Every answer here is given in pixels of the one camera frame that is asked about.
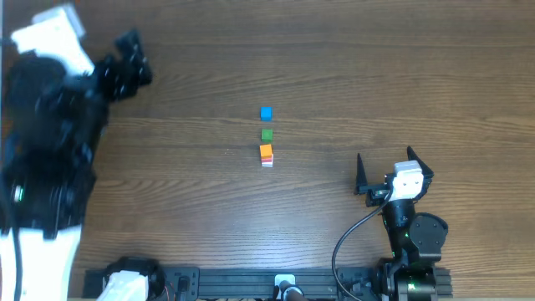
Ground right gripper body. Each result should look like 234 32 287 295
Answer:
354 181 394 209

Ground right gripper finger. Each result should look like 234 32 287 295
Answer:
354 152 369 195
406 145 435 196

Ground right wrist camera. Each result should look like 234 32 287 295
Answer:
385 160 425 202

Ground black cable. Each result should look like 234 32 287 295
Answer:
332 190 394 301

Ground mounting rail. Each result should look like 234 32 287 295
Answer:
83 266 453 301

